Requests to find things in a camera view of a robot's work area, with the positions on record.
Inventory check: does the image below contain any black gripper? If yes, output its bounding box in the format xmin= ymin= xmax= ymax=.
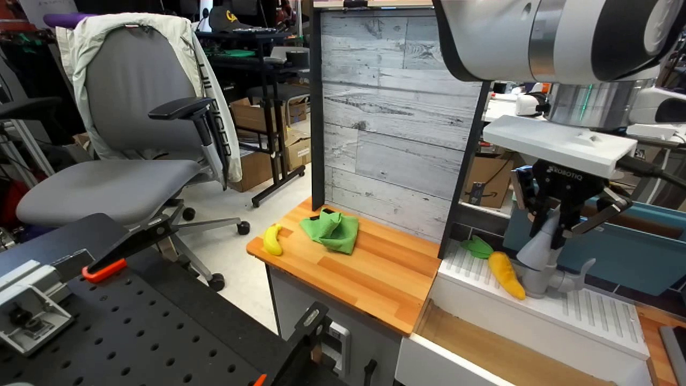
xmin=513 ymin=159 xmax=611 ymax=244

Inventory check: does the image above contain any grey tap with nozzle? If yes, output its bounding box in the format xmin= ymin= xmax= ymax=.
xmin=515 ymin=210 xmax=598 ymax=300

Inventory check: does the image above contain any brown cardboard box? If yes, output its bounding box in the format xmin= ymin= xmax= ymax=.
xmin=461 ymin=154 xmax=518 ymax=210

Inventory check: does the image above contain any green toy leaf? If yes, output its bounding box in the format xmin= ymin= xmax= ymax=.
xmin=458 ymin=235 xmax=495 ymax=262

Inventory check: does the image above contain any teal storage bin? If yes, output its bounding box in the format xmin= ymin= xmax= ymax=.
xmin=501 ymin=200 xmax=686 ymax=299

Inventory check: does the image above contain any white sink unit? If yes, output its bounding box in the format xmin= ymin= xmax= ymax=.
xmin=395 ymin=241 xmax=655 ymax=386

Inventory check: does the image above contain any grey wood-look back panel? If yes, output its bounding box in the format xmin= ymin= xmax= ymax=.
xmin=308 ymin=2 xmax=495 ymax=259

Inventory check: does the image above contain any wooden countertop cabinet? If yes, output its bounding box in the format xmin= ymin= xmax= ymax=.
xmin=245 ymin=198 xmax=441 ymax=386

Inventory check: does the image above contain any green crumpled cloth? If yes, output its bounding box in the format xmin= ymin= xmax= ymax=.
xmin=299 ymin=205 xmax=362 ymax=257

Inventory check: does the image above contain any cardboard box stack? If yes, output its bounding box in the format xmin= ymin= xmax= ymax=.
xmin=228 ymin=94 xmax=313 ymax=194

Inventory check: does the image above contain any yellow toy banana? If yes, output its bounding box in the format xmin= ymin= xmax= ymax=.
xmin=262 ymin=224 xmax=288 ymax=257

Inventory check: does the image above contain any black cap with yellow logo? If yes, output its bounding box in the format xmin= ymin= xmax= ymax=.
xmin=207 ymin=5 xmax=253 ymax=34

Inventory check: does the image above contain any grey office chair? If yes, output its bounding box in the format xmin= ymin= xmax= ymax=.
xmin=16 ymin=20 xmax=253 ymax=293

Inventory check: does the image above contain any black perforated table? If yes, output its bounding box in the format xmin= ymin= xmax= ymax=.
xmin=0 ymin=213 xmax=302 ymax=386

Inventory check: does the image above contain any beige jacket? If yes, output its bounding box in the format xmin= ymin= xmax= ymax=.
xmin=54 ymin=10 xmax=245 ymax=184

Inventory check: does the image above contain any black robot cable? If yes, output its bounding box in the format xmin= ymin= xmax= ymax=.
xmin=615 ymin=154 xmax=686 ymax=194

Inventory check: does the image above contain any black clamp bracket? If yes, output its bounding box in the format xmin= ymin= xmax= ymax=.
xmin=271 ymin=302 xmax=354 ymax=386

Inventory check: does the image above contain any orange-handled black clamp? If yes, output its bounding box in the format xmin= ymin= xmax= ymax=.
xmin=79 ymin=213 xmax=189 ymax=285

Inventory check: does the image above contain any silver metal bracket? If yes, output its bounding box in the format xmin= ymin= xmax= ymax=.
xmin=0 ymin=285 xmax=76 ymax=359

